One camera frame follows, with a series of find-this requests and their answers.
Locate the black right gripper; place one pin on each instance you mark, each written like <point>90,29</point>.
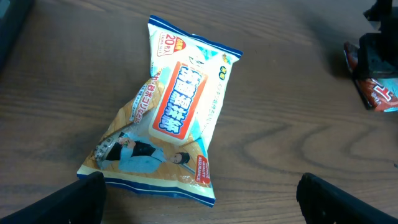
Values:
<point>377,54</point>

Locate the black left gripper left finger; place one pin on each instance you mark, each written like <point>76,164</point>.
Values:
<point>80,202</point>

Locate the yellow snack bag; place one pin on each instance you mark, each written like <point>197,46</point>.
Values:
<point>158,142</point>

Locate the red brown snack packet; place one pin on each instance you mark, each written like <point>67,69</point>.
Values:
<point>368,87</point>

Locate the grey plastic shopping basket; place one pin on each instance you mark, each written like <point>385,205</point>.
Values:
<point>13,15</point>

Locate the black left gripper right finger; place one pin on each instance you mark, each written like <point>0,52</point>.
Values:
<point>322,202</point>

